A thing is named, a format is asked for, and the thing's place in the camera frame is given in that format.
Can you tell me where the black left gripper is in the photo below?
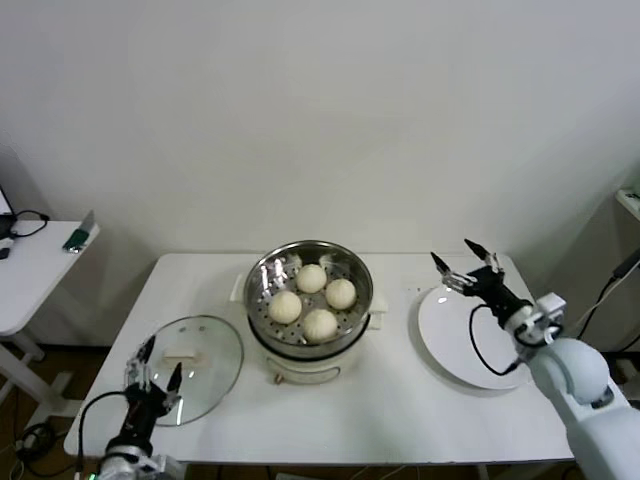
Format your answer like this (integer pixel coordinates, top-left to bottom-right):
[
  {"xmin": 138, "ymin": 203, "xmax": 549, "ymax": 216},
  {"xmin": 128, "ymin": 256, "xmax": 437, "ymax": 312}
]
[{"xmin": 108, "ymin": 334, "xmax": 184, "ymax": 450}]

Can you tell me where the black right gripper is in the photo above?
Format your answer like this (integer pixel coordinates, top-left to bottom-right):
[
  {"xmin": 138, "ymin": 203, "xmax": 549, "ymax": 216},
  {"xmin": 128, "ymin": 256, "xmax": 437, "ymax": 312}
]
[{"xmin": 430, "ymin": 238, "xmax": 533, "ymax": 327}]

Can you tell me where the glass lid with beige handle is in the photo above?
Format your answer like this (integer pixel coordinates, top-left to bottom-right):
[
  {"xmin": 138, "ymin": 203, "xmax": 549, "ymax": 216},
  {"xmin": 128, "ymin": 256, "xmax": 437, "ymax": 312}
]
[{"xmin": 124, "ymin": 313, "xmax": 246, "ymax": 427}]

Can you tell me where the white steamed baozi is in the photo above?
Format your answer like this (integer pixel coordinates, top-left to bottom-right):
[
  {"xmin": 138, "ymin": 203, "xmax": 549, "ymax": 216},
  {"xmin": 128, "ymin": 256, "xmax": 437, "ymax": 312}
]
[
  {"xmin": 302, "ymin": 308, "xmax": 339, "ymax": 344},
  {"xmin": 268, "ymin": 291, "xmax": 303, "ymax": 325},
  {"xmin": 295, "ymin": 263, "xmax": 329, "ymax": 295},
  {"xmin": 324, "ymin": 278, "xmax": 358, "ymax": 311}
]

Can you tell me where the steel perforated steamer basket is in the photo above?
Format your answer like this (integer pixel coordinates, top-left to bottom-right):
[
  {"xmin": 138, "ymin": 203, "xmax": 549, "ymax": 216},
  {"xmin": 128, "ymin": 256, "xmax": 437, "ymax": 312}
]
[{"xmin": 243, "ymin": 240, "xmax": 375, "ymax": 354}]

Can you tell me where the white round plate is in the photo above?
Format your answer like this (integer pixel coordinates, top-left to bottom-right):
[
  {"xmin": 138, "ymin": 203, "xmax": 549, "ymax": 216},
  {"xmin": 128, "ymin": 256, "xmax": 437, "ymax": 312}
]
[{"xmin": 409, "ymin": 284, "xmax": 539, "ymax": 391}]

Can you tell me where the green grey flat tool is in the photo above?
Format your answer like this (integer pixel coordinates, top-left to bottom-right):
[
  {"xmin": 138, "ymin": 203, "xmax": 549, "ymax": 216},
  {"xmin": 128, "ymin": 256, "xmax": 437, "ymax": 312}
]
[{"xmin": 63, "ymin": 208, "xmax": 97, "ymax": 253}]

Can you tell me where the black laptop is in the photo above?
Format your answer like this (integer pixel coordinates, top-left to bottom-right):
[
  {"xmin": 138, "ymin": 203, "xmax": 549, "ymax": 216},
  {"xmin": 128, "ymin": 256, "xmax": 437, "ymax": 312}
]
[{"xmin": 0, "ymin": 179, "xmax": 19, "ymax": 239}]

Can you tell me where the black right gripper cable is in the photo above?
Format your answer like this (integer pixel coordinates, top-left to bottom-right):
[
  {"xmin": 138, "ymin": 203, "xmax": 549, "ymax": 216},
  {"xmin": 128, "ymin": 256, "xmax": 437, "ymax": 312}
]
[{"xmin": 469, "ymin": 304, "xmax": 526, "ymax": 377}]

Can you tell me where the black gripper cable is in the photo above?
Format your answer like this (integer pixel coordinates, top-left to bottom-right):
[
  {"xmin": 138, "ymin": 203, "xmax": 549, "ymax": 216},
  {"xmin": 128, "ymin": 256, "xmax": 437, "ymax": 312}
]
[
  {"xmin": 77, "ymin": 390, "xmax": 131, "ymax": 474},
  {"xmin": 469, "ymin": 304, "xmax": 526, "ymax": 377}
]

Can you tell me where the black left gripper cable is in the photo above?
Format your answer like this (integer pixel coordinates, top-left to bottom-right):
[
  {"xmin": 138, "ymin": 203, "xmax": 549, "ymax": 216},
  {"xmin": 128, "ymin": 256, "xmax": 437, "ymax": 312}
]
[{"xmin": 77, "ymin": 390, "xmax": 131, "ymax": 474}]

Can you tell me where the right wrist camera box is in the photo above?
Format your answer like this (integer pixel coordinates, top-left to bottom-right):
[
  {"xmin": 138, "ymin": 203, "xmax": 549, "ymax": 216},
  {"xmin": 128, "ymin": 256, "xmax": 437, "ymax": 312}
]
[{"xmin": 519, "ymin": 293, "xmax": 568, "ymax": 346}]

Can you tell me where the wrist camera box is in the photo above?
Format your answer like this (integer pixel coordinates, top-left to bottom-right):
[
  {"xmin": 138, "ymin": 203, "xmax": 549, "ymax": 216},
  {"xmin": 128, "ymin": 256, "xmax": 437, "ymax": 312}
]
[
  {"xmin": 149, "ymin": 452, "xmax": 185, "ymax": 480},
  {"xmin": 519, "ymin": 293, "xmax": 568, "ymax": 346}
]

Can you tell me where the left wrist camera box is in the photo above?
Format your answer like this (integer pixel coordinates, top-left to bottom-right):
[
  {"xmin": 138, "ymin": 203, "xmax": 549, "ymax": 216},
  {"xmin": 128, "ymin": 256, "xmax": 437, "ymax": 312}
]
[{"xmin": 149, "ymin": 452, "xmax": 185, "ymax": 480}]

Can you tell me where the black floor cable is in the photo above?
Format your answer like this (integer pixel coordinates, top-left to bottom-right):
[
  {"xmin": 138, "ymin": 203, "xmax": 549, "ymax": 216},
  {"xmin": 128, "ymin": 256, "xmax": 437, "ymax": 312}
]
[{"xmin": 14, "ymin": 422, "xmax": 69, "ymax": 476}]

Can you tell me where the black wall power cable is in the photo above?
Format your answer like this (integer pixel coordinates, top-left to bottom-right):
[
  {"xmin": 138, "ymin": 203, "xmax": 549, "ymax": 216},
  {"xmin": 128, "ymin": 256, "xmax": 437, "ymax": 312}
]
[{"xmin": 574, "ymin": 247, "xmax": 640, "ymax": 351}]

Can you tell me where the black laptop cable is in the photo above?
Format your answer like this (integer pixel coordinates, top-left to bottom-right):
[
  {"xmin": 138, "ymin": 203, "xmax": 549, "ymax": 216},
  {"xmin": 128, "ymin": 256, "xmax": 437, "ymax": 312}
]
[{"xmin": 9, "ymin": 209, "xmax": 51, "ymax": 239}]

